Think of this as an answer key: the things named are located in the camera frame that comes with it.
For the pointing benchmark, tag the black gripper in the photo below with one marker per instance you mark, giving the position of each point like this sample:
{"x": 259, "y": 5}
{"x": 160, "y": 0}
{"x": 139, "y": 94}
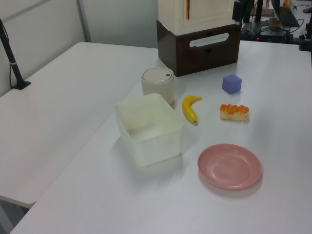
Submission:
{"x": 237, "y": 11}

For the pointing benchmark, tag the orange glazed bread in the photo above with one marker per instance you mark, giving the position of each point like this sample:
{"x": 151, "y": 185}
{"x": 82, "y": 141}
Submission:
{"x": 234, "y": 112}

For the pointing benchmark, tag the pink plate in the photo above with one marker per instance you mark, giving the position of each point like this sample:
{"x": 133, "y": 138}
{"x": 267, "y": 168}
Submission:
{"x": 229, "y": 170}

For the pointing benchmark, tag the cream cabinet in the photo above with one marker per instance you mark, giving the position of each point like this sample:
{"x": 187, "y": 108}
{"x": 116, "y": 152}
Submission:
{"x": 204, "y": 14}

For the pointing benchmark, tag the black device with red light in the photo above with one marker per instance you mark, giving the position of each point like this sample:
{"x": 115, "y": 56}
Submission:
{"x": 270, "y": 34}

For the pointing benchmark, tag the cardboard box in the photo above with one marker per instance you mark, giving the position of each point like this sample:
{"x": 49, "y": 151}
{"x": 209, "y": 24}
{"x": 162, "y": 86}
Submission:
{"x": 275, "y": 22}

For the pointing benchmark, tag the black laptop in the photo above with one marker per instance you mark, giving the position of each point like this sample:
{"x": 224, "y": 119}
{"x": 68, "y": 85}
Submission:
{"x": 285, "y": 14}

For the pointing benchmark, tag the orange figure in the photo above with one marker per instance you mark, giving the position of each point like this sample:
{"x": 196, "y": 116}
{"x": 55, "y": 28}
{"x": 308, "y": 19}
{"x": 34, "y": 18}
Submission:
{"x": 286, "y": 3}

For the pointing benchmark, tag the purple cube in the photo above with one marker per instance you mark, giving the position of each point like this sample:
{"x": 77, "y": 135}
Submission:
{"x": 231, "y": 84}

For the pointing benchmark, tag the yellow banana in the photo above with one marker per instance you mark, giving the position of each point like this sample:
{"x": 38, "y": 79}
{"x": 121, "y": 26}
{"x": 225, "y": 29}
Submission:
{"x": 189, "y": 109}

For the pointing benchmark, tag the beige lidded trash can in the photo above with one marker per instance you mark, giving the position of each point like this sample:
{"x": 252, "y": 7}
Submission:
{"x": 158, "y": 86}

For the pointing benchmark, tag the cream plastic bin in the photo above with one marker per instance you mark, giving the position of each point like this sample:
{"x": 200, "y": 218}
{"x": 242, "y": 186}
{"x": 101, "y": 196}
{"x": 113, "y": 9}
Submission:
{"x": 148, "y": 129}

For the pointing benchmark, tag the black upright post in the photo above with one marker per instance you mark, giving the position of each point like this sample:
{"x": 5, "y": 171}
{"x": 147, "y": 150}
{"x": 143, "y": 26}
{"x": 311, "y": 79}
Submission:
{"x": 258, "y": 11}

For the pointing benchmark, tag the black camera stand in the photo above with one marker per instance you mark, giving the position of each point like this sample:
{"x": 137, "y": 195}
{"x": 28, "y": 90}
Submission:
{"x": 306, "y": 36}

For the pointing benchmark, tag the black camera pole with clamp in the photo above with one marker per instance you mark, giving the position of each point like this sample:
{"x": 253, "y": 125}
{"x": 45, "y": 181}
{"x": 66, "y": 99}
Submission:
{"x": 11, "y": 58}

